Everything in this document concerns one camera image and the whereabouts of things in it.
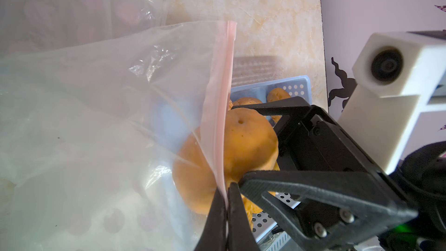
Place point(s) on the clear zipper bag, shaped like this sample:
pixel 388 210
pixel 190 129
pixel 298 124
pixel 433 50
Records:
pixel 97 99

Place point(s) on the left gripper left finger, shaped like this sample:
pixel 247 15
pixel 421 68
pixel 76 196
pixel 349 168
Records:
pixel 214 235

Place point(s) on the orange potato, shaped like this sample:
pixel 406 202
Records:
pixel 277 94
pixel 250 144
pixel 246 101

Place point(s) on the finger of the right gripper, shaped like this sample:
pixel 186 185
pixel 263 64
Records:
pixel 288 106
pixel 329 210

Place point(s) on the light blue plastic basket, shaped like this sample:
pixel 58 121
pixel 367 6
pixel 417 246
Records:
pixel 265 230

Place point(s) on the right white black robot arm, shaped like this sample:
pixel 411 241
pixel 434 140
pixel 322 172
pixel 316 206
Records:
pixel 422 178

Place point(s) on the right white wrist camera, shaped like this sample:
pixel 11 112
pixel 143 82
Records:
pixel 399 75

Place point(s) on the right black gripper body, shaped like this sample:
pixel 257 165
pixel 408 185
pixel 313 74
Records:
pixel 314 142

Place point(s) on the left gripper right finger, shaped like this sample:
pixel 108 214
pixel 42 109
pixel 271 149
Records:
pixel 240 237

